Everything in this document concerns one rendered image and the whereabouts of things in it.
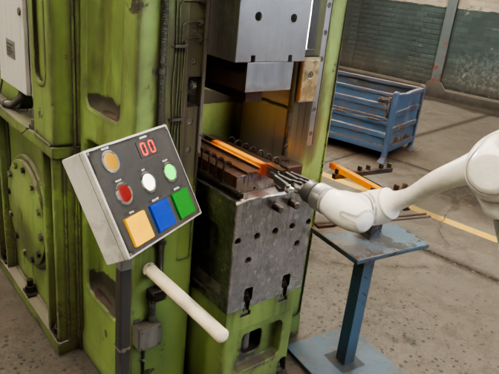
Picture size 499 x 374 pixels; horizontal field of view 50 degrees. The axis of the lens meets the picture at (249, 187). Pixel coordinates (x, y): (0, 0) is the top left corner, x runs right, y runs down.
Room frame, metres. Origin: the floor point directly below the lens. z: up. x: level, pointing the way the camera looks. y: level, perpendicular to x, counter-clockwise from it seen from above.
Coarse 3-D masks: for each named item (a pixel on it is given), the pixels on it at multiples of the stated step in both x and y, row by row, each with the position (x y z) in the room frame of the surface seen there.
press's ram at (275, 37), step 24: (216, 0) 1.76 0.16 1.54; (240, 0) 1.67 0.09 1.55; (264, 0) 1.73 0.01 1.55; (288, 0) 1.80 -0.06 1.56; (312, 0) 1.87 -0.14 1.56; (216, 24) 1.75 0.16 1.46; (240, 24) 1.67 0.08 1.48; (264, 24) 1.74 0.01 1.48; (288, 24) 1.80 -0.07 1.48; (216, 48) 1.75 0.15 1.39; (240, 48) 1.68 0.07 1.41; (264, 48) 1.74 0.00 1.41; (288, 48) 1.81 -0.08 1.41
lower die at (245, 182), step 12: (204, 144) 2.00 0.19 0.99; (228, 144) 2.03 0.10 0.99; (204, 156) 1.89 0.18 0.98; (228, 156) 1.89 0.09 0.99; (252, 156) 1.91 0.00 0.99; (204, 168) 1.85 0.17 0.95; (228, 168) 1.78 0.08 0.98; (240, 168) 1.76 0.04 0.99; (252, 168) 1.78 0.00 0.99; (228, 180) 1.74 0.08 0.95; (240, 180) 1.71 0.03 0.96; (252, 180) 1.75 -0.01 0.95; (264, 180) 1.79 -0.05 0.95
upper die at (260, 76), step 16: (208, 64) 1.86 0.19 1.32; (224, 64) 1.79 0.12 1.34; (240, 64) 1.73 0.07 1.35; (256, 64) 1.73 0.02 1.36; (272, 64) 1.77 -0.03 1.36; (288, 64) 1.82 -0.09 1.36; (224, 80) 1.79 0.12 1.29; (240, 80) 1.72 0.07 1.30; (256, 80) 1.73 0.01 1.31; (272, 80) 1.78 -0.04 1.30; (288, 80) 1.82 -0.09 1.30
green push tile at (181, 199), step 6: (180, 192) 1.38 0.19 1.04; (186, 192) 1.40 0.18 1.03; (174, 198) 1.35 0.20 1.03; (180, 198) 1.37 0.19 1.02; (186, 198) 1.39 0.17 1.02; (174, 204) 1.34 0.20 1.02; (180, 204) 1.36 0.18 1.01; (186, 204) 1.38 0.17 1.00; (192, 204) 1.40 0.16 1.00; (180, 210) 1.35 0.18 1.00; (186, 210) 1.37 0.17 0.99; (192, 210) 1.39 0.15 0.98; (180, 216) 1.34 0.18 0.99; (186, 216) 1.36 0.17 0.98
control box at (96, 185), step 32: (160, 128) 1.45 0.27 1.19; (64, 160) 1.20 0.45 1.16; (96, 160) 1.19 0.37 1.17; (128, 160) 1.29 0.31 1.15; (160, 160) 1.39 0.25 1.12; (96, 192) 1.16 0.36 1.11; (160, 192) 1.32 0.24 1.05; (192, 192) 1.44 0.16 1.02; (96, 224) 1.16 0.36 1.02; (128, 256) 1.12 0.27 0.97
